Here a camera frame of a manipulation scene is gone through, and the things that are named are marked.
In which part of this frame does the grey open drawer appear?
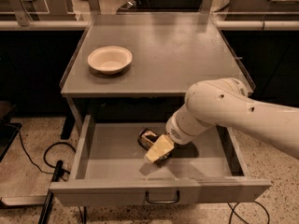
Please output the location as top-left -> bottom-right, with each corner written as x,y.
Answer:
50,115 -> 271,206

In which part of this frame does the black floor cable left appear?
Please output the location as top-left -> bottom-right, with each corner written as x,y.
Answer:
12,124 -> 78,182

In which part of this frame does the black metal drawer handle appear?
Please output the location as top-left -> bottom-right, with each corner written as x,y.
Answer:
145,190 -> 180,204

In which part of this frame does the white paper bowl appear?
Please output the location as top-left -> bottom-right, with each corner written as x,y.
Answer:
87,46 -> 133,75

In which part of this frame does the black floor cable right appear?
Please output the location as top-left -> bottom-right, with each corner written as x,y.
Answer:
227,201 -> 271,224

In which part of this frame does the grey counter cabinet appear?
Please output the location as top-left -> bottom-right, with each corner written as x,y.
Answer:
61,13 -> 255,128

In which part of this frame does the black stand pole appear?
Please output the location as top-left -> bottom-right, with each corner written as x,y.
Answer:
38,160 -> 63,224

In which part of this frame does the orange soda can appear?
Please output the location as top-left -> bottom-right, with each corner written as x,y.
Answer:
137,129 -> 170,163

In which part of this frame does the white horizontal rail pipe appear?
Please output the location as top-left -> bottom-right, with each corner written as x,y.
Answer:
0,20 -> 299,31

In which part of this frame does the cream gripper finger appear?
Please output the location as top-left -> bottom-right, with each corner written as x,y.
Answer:
144,134 -> 174,163

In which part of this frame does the black floor cable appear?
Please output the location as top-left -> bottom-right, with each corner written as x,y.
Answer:
12,124 -> 78,182
227,201 -> 271,224

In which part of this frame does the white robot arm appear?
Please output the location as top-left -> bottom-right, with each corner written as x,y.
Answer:
145,78 -> 299,163

